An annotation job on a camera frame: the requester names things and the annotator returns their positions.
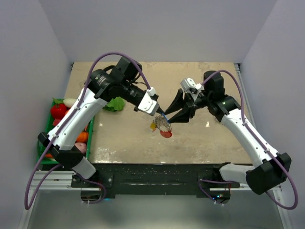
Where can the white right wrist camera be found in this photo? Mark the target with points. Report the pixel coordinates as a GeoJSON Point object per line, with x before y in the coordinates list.
{"type": "Point", "coordinates": [193, 89]}

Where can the green lettuce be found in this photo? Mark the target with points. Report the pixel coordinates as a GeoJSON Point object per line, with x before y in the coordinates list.
{"type": "Point", "coordinates": [115, 105]}

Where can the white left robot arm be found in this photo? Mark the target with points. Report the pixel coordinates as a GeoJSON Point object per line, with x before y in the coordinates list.
{"type": "Point", "coordinates": [99, 89]}

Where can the green plastic basket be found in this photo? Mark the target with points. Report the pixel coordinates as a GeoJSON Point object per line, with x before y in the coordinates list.
{"type": "Point", "coordinates": [49, 126]}

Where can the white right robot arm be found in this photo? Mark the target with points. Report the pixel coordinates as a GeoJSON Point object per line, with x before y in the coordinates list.
{"type": "Point", "coordinates": [269, 167]}

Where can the white toy radish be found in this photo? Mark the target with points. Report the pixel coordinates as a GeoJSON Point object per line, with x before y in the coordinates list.
{"type": "Point", "coordinates": [69, 102]}

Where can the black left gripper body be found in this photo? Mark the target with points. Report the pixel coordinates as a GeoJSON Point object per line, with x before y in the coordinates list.
{"type": "Point", "coordinates": [134, 94]}

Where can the orange toy carrot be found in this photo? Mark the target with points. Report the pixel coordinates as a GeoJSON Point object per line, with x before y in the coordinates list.
{"type": "Point", "coordinates": [48, 155]}

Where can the pink toy onion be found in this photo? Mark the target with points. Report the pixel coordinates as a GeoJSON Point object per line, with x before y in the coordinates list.
{"type": "Point", "coordinates": [81, 146]}

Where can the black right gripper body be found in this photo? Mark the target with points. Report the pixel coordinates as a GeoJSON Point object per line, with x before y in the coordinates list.
{"type": "Point", "coordinates": [200, 102]}

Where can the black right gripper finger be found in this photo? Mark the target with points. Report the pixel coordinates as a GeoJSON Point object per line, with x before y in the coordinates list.
{"type": "Point", "coordinates": [182, 116]}
{"type": "Point", "coordinates": [177, 103]}

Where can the key bunch with red carabiner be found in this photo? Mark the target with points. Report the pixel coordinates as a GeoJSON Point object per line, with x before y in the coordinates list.
{"type": "Point", "coordinates": [162, 124]}

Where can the red toy tomato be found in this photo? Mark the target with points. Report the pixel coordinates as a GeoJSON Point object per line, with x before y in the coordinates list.
{"type": "Point", "coordinates": [58, 111]}

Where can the red box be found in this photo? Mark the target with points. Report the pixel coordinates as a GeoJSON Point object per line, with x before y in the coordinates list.
{"type": "Point", "coordinates": [56, 122]}

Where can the orange toy pumpkin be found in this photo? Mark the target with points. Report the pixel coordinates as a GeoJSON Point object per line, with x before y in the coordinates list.
{"type": "Point", "coordinates": [83, 137]}

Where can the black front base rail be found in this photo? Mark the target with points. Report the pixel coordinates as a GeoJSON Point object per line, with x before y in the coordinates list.
{"type": "Point", "coordinates": [162, 179]}

